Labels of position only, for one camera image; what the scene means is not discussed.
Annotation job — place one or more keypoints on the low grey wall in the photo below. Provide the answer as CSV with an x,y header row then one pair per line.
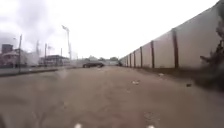
x,y
30,69

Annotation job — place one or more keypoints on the robot's own part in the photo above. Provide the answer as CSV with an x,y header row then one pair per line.
x,y
77,126
151,126

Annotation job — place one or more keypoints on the low building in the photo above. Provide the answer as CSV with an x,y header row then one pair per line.
x,y
53,60

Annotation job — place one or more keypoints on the white wall with dark pillars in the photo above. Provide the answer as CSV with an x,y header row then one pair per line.
x,y
193,46

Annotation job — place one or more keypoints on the street lamp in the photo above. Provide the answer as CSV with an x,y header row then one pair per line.
x,y
68,43

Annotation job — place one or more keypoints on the dark car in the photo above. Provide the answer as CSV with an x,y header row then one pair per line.
x,y
93,64

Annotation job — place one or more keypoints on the dark bush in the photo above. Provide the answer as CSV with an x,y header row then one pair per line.
x,y
213,66

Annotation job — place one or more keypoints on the brown dirt road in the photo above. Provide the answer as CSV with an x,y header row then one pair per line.
x,y
106,100

